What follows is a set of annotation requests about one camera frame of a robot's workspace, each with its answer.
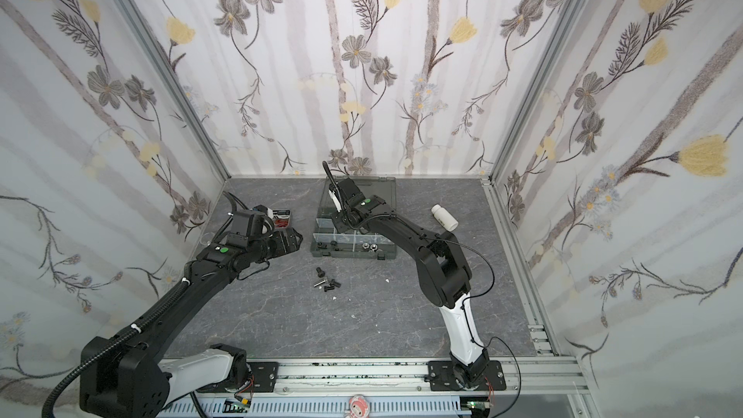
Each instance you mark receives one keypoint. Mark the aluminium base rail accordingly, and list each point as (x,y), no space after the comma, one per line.
(399,387)

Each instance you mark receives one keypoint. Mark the pink cartoon figure sticker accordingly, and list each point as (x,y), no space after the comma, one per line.
(358,407)

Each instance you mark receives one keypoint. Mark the white plastic bottle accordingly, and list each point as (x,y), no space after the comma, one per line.
(444,218)

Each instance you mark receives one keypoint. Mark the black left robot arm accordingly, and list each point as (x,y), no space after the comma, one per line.
(121,376)

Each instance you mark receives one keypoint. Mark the clear plastic cup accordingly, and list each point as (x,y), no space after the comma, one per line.
(206,238)

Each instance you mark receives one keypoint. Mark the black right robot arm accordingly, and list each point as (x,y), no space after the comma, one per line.
(443,271)

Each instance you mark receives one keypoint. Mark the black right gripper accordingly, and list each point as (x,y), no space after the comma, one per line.
(343,193)

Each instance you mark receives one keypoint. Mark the silver hex nut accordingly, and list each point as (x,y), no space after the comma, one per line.
(373,251)

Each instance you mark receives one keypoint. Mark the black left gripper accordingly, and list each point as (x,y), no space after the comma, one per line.
(282,248)

